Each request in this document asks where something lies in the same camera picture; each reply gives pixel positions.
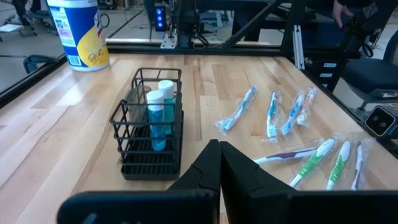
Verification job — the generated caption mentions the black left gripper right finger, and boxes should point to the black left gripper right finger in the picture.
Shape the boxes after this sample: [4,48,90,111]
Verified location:
[220,141,296,192]

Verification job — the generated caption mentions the teal mouthwash bottle white cap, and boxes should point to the teal mouthwash bottle white cap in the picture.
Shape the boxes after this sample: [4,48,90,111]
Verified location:
[157,79,177,137]
[146,90,168,152]

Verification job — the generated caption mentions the green white toothbrush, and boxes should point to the green white toothbrush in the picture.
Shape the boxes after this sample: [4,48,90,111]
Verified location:
[288,136,339,189]

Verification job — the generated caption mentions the black LED control box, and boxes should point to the black LED control box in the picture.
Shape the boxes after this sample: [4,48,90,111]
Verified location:
[154,2,168,32]

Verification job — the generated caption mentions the grey plastic cup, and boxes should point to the grey plastic cup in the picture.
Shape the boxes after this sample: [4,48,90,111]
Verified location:
[125,85,152,126]

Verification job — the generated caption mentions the blue white toothbrush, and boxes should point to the blue white toothbrush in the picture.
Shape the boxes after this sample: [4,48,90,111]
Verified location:
[215,85,259,136]
[261,89,284,144]
[280,90,307,137]

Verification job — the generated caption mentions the white aluminium bracket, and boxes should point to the white aluminium bracket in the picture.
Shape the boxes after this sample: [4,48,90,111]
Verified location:
[292,24,305,70]

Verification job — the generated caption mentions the black table-level camera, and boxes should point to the black table-level camera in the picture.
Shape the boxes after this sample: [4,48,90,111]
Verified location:
[363,105,398,140]

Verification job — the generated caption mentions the person's hand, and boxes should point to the person's hand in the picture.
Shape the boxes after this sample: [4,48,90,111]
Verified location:
[331,0,354,29]

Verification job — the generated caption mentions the disinfecting wipes canister blue yellow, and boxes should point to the disinfecting wipes canister blue yellow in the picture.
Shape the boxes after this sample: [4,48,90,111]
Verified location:
[45,0,111,73]

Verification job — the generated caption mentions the black office chair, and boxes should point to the black office chair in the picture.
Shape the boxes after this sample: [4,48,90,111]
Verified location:
[341,29,398,110]

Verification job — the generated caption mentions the black wire caddy rack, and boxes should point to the black wire caddy rack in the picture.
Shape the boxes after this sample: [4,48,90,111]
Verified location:
[109,67,185,182]

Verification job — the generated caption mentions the black aluminium rig frame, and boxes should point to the black aluminium rig frame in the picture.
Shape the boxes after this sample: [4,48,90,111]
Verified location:
[0,0,398,158]

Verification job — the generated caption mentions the black curved bracket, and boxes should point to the black curved bracket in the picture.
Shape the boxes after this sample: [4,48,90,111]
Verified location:
[22,54,59,75]

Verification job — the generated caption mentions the black box white labels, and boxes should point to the black box white labels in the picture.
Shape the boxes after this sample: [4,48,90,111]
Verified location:
[306,57,343,93]

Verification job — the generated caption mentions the purple white toothbrush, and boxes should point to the purple white toothbrush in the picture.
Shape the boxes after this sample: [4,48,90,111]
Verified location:
[350,138,375,192]
[252,140,325,166]

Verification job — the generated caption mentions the clear plastic wrap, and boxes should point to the clear plastic wrap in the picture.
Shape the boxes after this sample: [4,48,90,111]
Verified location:
[325,138,354,192]

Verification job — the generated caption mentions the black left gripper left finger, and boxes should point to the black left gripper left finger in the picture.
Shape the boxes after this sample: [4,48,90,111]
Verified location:
[167,138,223,192]

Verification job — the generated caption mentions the orange white toothbrush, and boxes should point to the orange white toothbrush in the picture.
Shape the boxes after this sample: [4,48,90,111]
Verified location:
[296,86,318,128]

